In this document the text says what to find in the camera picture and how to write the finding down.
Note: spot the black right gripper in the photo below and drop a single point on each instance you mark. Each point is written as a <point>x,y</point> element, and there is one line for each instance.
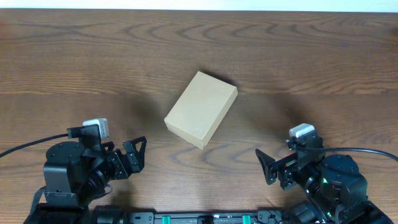
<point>282,171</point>

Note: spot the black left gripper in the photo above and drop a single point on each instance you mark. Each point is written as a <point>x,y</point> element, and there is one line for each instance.
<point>121,161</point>

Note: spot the cardboard box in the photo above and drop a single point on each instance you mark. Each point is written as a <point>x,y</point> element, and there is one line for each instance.
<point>200,109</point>

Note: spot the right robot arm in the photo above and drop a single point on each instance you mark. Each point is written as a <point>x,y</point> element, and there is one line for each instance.
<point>335,189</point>

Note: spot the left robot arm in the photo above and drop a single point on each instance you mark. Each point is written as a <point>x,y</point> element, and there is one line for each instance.
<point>77,173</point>

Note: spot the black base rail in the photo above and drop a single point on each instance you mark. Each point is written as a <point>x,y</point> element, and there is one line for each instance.
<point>202,217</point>

